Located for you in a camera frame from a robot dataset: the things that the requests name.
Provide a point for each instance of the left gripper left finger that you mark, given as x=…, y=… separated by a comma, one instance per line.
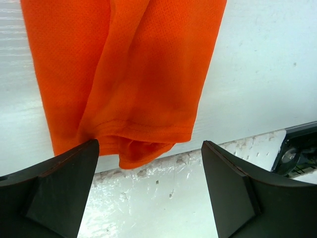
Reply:
x=48, y=200

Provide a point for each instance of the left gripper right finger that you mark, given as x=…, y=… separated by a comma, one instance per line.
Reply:
x=250, y=202

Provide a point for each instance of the orange t shirt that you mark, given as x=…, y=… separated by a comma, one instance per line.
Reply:
x=128, y=73

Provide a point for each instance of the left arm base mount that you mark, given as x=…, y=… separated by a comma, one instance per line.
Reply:
x=298, y=152

